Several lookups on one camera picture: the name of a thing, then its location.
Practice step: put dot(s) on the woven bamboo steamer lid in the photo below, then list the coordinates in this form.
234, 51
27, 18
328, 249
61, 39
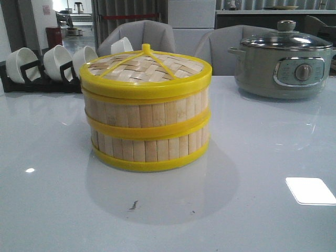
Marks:
145, 74

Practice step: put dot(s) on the bamboo steamer tier yellow rims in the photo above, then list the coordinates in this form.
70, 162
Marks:
153, 155

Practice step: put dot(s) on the grey upholstered chair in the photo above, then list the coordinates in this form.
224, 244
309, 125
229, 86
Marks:
159, 35
213, 47

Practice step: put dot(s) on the grey upholstered chair left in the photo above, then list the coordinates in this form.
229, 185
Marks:
159, 35

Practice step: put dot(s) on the white bowl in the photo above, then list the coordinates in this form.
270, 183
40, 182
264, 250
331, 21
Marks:
53, 59
17, 59
121, 46
81, 57

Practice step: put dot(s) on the white cabinet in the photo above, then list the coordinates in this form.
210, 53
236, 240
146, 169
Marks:
190, 20

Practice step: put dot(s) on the black bowl rack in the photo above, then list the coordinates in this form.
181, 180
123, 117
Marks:
69, 81

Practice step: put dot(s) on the grey-green electric cooking pot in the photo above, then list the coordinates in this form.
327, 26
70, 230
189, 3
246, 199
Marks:
283, 74

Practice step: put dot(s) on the red bin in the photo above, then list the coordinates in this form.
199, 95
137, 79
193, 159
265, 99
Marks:
54, 37

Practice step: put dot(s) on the glass pot lid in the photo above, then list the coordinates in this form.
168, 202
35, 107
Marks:
286, 38

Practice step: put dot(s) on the white bowl far left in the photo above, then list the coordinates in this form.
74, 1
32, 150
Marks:
17, 59

